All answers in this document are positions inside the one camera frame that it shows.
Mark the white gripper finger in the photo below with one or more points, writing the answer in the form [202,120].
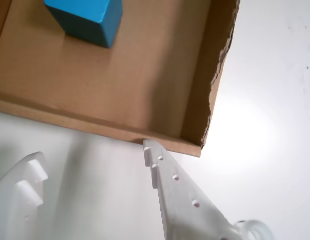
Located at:
[184,205]
[17,200]

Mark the blue cube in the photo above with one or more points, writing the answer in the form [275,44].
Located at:
[85,17]

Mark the brown cardboard box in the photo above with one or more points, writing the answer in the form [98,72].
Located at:
[119,87]

